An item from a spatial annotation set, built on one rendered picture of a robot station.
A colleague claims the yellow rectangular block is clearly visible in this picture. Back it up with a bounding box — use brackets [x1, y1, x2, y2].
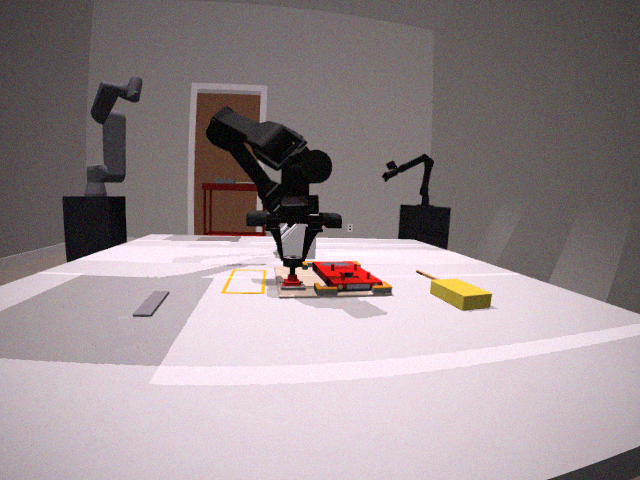
[430, 279, 492, 311]

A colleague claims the thin tan rod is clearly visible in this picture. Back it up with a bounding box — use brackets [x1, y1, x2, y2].
[416, 270, 438, 280]

